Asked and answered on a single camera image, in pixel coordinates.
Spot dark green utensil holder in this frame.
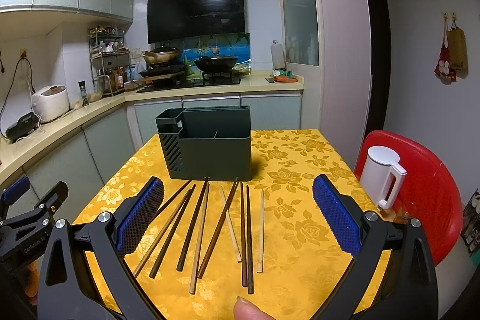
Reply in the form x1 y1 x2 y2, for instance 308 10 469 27
155 106 253 182

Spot light short bamboo chopstick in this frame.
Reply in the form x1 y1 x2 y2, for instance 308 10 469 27
257 190 265 274

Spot dark square chopstick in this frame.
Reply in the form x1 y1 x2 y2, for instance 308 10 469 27
246 186 255 295

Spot frosted glass window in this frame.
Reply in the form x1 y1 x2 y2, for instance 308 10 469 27
282 0 319 66

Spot pepper grinder bottle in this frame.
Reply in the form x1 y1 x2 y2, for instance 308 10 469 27
78 80 89 106

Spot metal spice rack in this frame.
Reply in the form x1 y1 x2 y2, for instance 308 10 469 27
87 26 129 97

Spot yellow floral tablecloth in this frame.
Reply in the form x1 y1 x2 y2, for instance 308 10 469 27
76 130 373 319

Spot reddish brown chopstick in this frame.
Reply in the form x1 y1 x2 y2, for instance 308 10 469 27
197 177 239 279

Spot black range hood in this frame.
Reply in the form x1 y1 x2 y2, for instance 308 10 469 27
146 0 246 44

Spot dark wooden chopstick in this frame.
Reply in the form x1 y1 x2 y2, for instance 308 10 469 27
133 186 194 277

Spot black wok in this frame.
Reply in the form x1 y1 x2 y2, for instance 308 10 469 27
194 56 238 75

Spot black gas stove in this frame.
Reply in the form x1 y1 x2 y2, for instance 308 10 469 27
134 71 241 93

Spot pale bamboo chopstick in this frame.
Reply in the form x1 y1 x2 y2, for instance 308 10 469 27
220 186 242 263

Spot white rice cooker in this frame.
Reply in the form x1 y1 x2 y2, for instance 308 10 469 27
32 85 70 123

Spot dark thin chopstick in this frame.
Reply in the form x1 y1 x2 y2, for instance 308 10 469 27
240 182 247 287

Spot red hanging cloth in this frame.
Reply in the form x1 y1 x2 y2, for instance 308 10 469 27
434 13 456 84

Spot red plastic chair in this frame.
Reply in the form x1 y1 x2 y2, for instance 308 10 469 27
354 130 463 265

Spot brown cooking pot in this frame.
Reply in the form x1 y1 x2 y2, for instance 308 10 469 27
142 46 180 67

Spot black countertop appliance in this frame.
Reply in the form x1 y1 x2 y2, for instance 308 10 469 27
6 111 40 143

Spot orange cloth on counter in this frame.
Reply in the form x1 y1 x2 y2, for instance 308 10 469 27
273 76 298 83

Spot hanging wooden cutting board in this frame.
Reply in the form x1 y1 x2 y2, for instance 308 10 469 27
447 15 468 75

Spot dark brown chopstick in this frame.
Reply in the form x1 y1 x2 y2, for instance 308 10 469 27
153 179 192 219

